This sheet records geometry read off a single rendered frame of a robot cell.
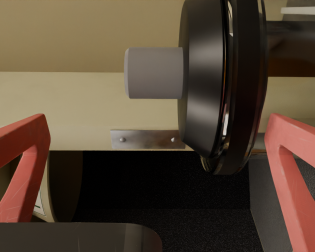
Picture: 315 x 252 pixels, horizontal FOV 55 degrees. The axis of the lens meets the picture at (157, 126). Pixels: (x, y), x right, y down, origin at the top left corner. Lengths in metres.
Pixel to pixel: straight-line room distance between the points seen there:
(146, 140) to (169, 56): 0.14
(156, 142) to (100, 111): 0.06
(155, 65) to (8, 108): 0.21
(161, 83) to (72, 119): 0.15
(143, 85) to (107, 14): 0.54
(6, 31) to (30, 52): 0.06
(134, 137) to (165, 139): 0.03
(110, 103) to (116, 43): 0.40
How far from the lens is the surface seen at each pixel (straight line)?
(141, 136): 0.28
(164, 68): 0.15
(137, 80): 0.16
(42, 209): 0.41
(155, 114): 0.29
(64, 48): 0.73
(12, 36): 0.76
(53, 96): 0.34
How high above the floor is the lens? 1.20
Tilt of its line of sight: 1 degrees down
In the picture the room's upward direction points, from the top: 90 degrees counter-clockwise
